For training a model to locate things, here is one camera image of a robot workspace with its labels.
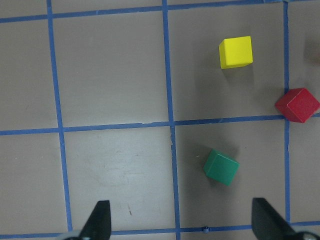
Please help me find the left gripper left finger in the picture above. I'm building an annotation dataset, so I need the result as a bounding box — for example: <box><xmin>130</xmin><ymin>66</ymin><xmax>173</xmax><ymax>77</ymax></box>
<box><xmin>58</xmin><ymin>200</ymin><xmax>112</xmax><ymax>240</ymax></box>

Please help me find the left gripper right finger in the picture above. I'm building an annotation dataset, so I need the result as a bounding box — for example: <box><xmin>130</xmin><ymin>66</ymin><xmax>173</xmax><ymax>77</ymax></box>
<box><xmin>251</xmin><ymin>197</ymin><xmax>320</xmax><ymax>240</ymax></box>

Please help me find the red block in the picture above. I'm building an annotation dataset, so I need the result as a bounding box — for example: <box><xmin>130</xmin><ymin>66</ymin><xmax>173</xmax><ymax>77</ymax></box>
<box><xmin>275</xmin><ymin>88</ymin><xmax>320</xmax><ymax>123</ymax></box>

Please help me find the green block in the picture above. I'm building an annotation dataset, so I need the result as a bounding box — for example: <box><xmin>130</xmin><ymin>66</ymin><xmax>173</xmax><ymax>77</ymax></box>
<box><xmin>203</xmin><ymin>149</ymin><xmax>240</xmax><ymax>186</ymax></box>

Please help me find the yellow block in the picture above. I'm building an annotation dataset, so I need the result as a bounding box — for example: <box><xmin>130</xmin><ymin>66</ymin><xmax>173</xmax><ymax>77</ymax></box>
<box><xmin>218</xmin><ymin>36</ymin><xmax>253</xmax><ymax>70</ymax></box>

